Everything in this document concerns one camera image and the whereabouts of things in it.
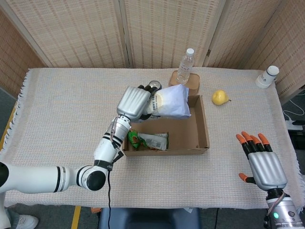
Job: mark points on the open cardboard box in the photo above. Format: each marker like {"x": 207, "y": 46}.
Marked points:
{"x": 190, "y": 133}

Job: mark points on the white paper cup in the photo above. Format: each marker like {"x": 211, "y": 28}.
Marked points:
{"x": 267, "y": 77}

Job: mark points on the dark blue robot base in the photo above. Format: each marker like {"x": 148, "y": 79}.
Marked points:
{"x": 147, "y": 219}

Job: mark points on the yellow floor tape line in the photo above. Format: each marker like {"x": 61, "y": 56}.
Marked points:
{"x": 76, "y": 218}

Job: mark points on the beige folding screen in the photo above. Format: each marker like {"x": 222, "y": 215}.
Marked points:
{"x": 78, "y": 31}

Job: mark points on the white sneaker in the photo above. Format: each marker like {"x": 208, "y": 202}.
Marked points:
{"x": 26, "y": 221}

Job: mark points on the blue drink can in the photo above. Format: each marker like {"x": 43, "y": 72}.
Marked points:
{"x": 155, "y": 84}

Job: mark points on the woven white tablecloth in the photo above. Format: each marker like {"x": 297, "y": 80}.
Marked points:
{"x": 59, "y": 95}

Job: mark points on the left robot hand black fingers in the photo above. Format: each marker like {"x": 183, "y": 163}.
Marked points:
{"x": 132, "y": 102}

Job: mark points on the clear water bottle white cap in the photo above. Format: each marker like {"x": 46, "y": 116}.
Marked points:
{"x": 184, "y": 69}

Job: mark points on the blue-white tissue pack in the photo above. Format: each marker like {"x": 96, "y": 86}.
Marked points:
{"x": 172, "y": 102}

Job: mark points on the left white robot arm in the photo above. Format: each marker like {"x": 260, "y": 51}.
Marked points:
{"x": 47, "y": 177}

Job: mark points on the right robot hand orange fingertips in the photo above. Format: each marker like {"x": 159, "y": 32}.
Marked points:
{"x": 267, "y": 170}

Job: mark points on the white power strip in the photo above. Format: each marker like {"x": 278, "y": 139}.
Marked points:
{"x": 291, "y": 124}

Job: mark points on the yellow pear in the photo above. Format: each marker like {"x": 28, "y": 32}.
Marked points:
{"x": 220, "y": 97}

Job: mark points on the green snack packet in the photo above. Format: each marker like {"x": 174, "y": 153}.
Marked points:
{"x": 152, "y": 142}

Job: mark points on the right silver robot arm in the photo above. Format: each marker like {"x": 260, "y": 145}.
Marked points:
{"x": 283, "y": 212}

